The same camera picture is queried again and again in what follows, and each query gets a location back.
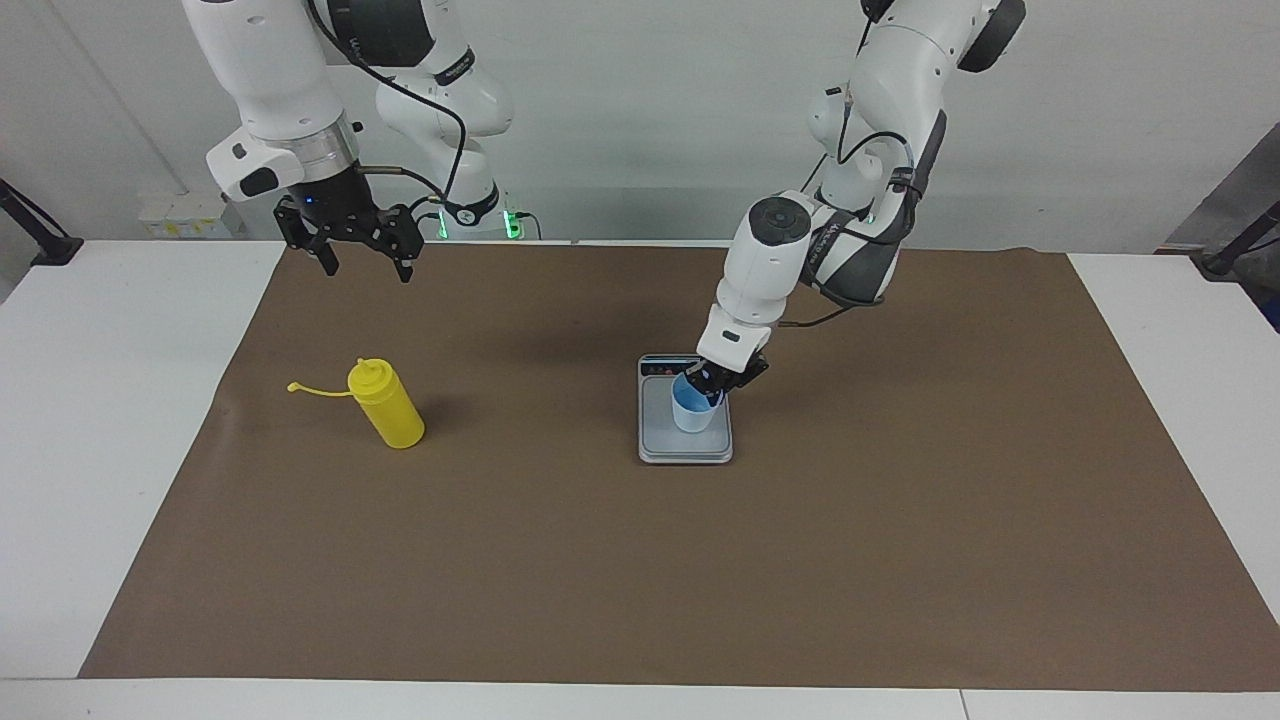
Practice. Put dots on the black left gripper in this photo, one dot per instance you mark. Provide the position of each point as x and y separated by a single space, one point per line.
725 375

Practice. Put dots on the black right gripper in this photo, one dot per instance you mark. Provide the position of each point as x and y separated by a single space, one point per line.
335 205

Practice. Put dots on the light blue plastic cup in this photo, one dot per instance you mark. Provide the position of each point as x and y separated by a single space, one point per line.
692 418

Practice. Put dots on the yellow squeeze bottle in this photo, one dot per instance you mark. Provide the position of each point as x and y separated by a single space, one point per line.
390 410

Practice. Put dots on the silver digital kitchen scale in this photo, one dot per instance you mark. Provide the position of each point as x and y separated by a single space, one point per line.
660 440

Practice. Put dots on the brown table mat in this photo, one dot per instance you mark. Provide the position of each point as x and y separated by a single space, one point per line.
600 580

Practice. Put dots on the black clamp stand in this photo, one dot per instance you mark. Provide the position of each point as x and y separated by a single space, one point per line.
1240 240
45 240

